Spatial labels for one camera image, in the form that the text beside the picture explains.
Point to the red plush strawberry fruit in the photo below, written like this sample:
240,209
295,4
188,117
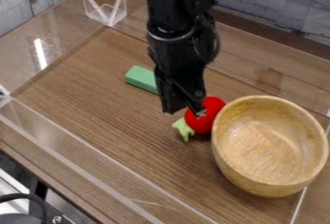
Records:
192,125

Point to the clear acrylic enclosure wall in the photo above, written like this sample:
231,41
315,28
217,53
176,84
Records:
94,137

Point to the light wooden bowl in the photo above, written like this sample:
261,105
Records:
269,145

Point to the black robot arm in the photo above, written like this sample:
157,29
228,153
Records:
178,15

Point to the green rectangular foam block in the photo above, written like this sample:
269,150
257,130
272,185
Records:
142,78

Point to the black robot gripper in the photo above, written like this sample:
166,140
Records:
182,54

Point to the clear acrylic corner bracket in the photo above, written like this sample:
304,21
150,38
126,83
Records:
106,14

